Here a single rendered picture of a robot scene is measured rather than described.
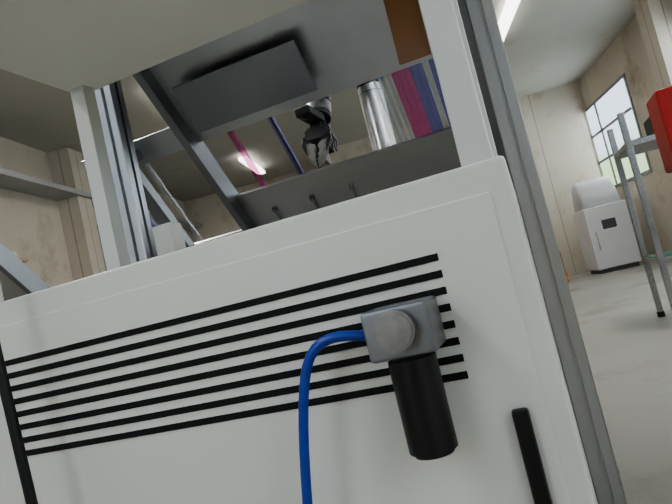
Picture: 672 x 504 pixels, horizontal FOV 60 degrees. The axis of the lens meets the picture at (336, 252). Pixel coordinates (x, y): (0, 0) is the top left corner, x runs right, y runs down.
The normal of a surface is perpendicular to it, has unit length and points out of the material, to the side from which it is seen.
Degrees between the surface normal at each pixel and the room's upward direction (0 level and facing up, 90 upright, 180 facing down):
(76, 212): 90
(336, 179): 136
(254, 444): 90
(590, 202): 72
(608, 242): 90
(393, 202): 90
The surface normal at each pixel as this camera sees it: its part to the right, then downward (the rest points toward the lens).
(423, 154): -0.06, 0.69
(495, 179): -0.33, 0.00
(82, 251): -0.12, -0.05
